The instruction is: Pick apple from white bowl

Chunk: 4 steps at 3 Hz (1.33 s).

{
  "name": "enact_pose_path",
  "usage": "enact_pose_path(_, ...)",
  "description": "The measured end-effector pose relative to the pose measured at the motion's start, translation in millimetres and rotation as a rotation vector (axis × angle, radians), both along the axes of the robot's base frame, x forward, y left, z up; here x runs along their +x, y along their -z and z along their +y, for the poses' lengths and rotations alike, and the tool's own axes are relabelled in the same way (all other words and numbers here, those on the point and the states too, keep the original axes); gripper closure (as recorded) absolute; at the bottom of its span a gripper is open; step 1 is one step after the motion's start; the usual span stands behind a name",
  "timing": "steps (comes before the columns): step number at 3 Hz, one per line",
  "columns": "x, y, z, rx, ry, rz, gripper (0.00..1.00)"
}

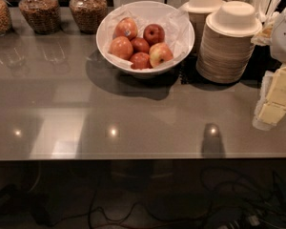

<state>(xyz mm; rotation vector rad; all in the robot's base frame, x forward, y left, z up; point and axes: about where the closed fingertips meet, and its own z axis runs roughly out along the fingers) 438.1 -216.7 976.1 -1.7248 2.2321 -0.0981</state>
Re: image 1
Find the white power adapter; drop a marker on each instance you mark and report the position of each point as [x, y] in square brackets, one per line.
[253, 221]

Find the apple with sticker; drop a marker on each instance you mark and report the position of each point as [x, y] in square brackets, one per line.
[126, 27]

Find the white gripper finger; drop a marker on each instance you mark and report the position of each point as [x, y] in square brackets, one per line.
[264, 89]

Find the white paper bowl liner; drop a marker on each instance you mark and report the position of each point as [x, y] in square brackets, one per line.
[146, 38]

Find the black mesh mat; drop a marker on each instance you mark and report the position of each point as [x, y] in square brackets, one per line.
[188, 73]

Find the white plastic cutlery bunch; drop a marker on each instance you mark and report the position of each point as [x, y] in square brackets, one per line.
[265, 12]

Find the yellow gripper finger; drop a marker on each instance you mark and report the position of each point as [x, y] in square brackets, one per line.
[273, 105]

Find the glass jar of granola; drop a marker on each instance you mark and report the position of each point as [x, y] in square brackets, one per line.
[43, 16]
[88, 14]

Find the front red apple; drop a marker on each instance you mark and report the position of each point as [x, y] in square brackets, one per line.
[140, 61]

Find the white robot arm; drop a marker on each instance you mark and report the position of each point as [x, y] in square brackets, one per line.
[278, 40]

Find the middle glass jar of granola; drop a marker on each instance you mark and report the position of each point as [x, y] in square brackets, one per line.
[43, 16]

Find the stack of paper bowls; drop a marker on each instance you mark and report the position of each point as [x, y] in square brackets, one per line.
[226, 45]
[198, 11]

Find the dark red apple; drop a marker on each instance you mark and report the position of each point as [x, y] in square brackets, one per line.
[153, 34]

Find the right glass jar of granola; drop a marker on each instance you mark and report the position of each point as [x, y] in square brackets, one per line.
[88, 14]

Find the left front orange-red apple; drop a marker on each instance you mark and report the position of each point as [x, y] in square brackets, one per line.
[121, 47]

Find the rear stack of paper bowls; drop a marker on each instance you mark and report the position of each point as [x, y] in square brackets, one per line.
[198, 11]

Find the small centre red apple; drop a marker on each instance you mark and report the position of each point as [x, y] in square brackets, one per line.
[140, 45]

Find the white bowl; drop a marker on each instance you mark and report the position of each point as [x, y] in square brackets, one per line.
[179, 34]

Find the front stack of paper bowls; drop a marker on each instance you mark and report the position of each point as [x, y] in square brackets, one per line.
[226, 45]

